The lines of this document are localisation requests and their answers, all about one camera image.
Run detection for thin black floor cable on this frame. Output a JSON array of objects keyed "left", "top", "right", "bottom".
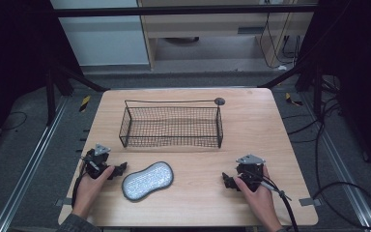
[{"left": 0, "top": 110, "right": 29, "bottom": 132}]

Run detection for black wire mesh basket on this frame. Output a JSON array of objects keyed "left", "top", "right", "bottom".
[{"left": 118, "top": 97, "right": 226, "bottom": 150}]

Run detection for aluminium floor rail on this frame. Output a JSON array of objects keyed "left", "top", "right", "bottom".
[
  {"left": 301, "top": 92, "right": 371, "bottom": 232},
  {"left": 0, "top": 96, "right": 71, "bottom": 232}
]

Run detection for thick black floor cable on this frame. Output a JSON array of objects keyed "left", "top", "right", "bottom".
[{"left": 283, "top": 96, "right": 371, "bottom": 230}]

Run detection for silver scrubbing pad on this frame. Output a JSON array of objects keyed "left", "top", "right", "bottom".
[{"left": 121, "top": 160, "right": 175, "bottom": 203}]

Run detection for black hanging cables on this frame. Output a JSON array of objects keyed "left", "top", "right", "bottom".
[{"left": 258, "top": 12, "right": 302, "bottom": 71}]

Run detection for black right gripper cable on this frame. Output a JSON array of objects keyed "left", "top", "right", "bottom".
[{"left": 238, "top": 167, "right": 300, "bottom": 232}]

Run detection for black metal stand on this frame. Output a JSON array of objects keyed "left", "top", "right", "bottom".
[
  {"left": 43, "top": 59, "right": 111, "bottom": 128},
  {"left": 258, "top": 59, "right": 327, "bottom": 121}
]

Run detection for white cabinet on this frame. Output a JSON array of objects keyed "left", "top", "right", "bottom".
[{"left": 49, "top": 0, "right": 151, "bottom": 68}]

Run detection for light wooden shelf unit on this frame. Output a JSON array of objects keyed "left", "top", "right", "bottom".
[{"left": 136, "top": 0, "right": 320, "bottom": 71}]

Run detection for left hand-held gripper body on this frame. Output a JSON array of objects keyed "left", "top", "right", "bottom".
[{"left": 81, "top": 143, "right": 112, "bottom": 180}]

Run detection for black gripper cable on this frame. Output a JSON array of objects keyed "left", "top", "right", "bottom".
[
  {"left": 71, "top": 157, "right": 91, "bottom": 210},
  {"left": 238, "top": 167, "right": 300, "bottom": 232}
]

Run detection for yellow black striped tape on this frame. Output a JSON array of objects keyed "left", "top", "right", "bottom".
[
  {"left": 284, "top": 92, "right": 304, "bottom": 107},
  {"left": 78, "top": 95, "right": 92, "bottom": 113}
]

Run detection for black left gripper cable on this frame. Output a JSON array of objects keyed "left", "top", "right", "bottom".
[{"left": 71, "top": 157, "right": 91, "bottom": 210}]

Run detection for person's left hand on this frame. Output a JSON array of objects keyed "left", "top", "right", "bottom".
[{"left": 71, "top": 165, "right": 116, "bottom": 220}]

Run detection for person's right hand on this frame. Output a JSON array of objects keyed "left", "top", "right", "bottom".
[{"left": 233, "top": 165, "right": 284, "bottom": 232}]

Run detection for dark curtain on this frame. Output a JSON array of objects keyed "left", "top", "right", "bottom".
[
  {"left": 0, "top": 0, "right": 84, "bottom": 158},
  {"left": 294, "top": 0, "right": 371, "bottom": 180}
]

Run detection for grey tape tab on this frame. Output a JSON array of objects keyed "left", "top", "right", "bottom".
[
  {"left": 298, "top": 196, "right": 323, "bottom": 208},
  {"left": 54, "top": 197, "right": 73, "bottom": 208}
]

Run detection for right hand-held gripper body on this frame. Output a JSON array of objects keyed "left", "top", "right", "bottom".
[{"left": 235, "top": 154, "right": 267, "bottom": 193}]

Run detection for black horizontal bar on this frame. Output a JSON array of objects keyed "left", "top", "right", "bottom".
[{"left": 51, "top": 4, "right": 319, "bottom": 19}]

